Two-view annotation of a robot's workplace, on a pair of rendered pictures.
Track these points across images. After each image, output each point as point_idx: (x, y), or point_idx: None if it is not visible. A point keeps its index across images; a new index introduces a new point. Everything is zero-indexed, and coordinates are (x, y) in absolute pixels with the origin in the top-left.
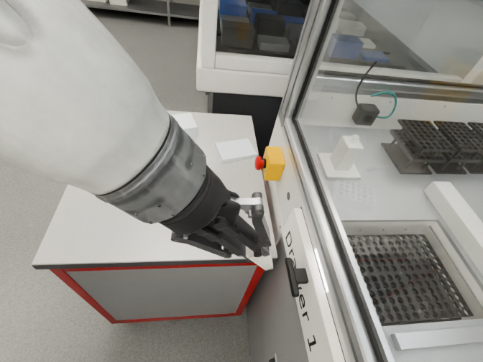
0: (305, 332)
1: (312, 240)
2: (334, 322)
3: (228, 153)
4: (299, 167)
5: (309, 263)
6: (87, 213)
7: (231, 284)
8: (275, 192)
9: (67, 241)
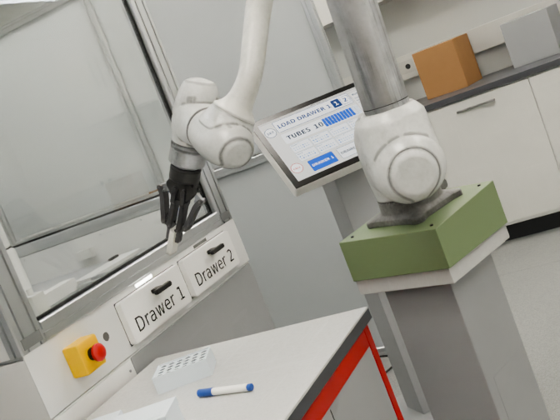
0: (180, 303)
1: (131, 289)
2: (161, 272)
3: (103, 419)
4: (88, 297)
5: (147, 284)
6: (313, 339)
7: None
8: (101, 384)
9: (335, 322)
